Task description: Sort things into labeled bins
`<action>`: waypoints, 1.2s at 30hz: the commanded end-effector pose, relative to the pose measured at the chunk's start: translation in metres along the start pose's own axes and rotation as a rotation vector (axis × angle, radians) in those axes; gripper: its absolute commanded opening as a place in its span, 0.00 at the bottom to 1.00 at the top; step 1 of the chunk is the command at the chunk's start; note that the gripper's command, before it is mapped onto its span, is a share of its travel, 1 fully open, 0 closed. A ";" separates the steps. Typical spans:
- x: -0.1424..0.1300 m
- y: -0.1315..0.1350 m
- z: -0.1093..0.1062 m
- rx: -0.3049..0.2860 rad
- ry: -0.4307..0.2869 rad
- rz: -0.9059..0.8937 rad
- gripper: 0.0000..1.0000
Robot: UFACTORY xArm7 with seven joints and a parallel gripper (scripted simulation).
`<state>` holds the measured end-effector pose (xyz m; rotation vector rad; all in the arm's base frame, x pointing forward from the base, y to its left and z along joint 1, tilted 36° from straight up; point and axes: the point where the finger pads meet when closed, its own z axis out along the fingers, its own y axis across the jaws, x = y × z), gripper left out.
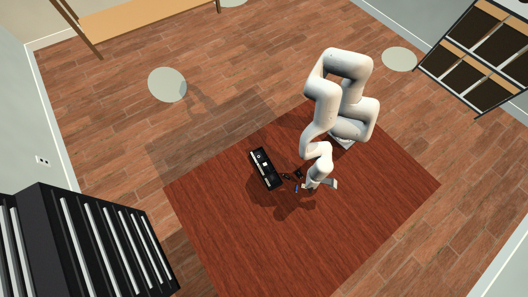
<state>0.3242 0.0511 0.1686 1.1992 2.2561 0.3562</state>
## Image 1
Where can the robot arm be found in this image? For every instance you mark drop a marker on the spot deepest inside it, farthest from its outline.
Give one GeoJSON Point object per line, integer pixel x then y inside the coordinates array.
{"type": "Point", "coordinates": [357, 114]}

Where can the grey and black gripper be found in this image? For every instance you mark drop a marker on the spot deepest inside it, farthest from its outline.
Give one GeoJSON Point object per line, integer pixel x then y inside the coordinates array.
{"type": "Point", "coordinates": [310, 184]}

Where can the dark grey rack of labelled bins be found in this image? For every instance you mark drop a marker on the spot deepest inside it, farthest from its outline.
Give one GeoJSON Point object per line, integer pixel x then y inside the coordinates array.
{"type": "Point", "coordinates": [272, 180]}

